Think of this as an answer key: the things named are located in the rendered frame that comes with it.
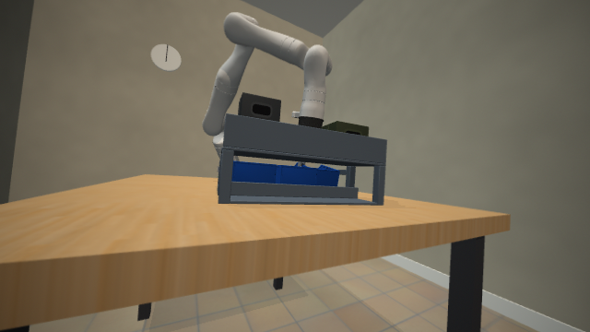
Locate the blue open-front bin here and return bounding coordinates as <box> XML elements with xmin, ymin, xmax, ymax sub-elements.
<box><xmin>232</xmin><ymin>161</ymin><xmax>277</xmax><ymax>184</ymax></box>
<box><xmin>276</xmin><ymin>165</ymin><xmax>318</xmax><ymax>185</ymax></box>
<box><xmin>317</xmin><ymin>165</ymin><xmax>340</xmax><ymax>186</ymax></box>

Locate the dark grey metal shelf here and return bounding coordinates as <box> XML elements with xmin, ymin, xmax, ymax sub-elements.
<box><xmin>218</xmin><ymin>113</ymin><xmax>387</xmax><ymax>206</ymax></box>

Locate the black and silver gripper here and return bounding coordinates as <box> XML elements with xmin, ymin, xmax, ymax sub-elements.
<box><xmin>291</xmin><ymin>100</ymin><xmax>325</xmax><ymax>128</ymax></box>

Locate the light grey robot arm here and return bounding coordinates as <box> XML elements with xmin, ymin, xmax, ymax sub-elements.
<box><xmin>203</xmin><ymin>12</ymin><xmax>332</xmax><ymax>159</ymax></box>

